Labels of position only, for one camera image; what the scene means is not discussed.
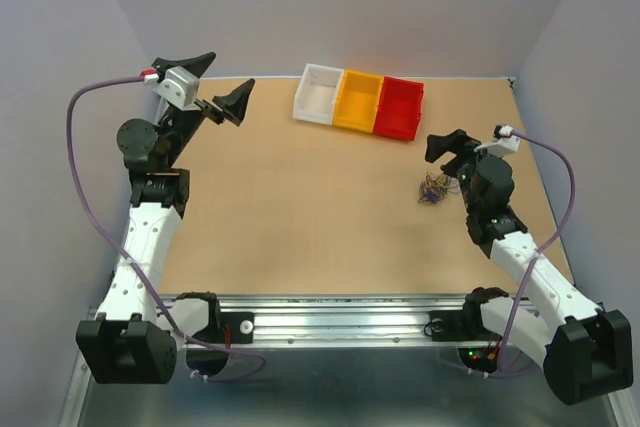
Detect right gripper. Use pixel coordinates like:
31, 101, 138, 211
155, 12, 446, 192
424, 129, 503, 214

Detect wire bundle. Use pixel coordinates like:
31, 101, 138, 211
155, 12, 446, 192
414, 170, 464, 206

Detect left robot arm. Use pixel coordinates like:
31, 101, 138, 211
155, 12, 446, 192
67, 52, 255, 384

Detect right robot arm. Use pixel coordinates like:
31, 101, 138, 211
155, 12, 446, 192
425, 125, 634, 405

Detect red plastic bin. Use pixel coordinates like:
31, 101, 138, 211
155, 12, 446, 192
373, 77, 424, 142

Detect yellow plastic bin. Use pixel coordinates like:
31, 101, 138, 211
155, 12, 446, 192
333, 70, 384, 133

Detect white plastic bin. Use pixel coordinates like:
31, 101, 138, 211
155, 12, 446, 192
292, 63, 345, 125

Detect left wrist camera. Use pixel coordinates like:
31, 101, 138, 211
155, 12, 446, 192
141, 67, 200, 112

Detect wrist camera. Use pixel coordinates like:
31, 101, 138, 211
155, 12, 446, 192
474, 124, 520, 158
141, 67, 200, 112

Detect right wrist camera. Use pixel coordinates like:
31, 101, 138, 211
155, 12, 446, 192
474, 124, 520, 158

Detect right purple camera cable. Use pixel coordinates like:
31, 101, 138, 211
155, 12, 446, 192
467, 130, 576, 379

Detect purple camera cable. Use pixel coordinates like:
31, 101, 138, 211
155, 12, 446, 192
67, 75, 268, 382
467, 130, 576, 379

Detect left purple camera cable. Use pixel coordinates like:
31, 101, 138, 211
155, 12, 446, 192
67, 75, 268, 382

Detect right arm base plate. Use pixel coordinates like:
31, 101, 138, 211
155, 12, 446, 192
423, 310, 497, 342

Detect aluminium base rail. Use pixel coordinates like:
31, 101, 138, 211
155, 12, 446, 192
76, 292, 499, 352

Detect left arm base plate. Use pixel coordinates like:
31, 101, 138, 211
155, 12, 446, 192
175, 310, 255, 345

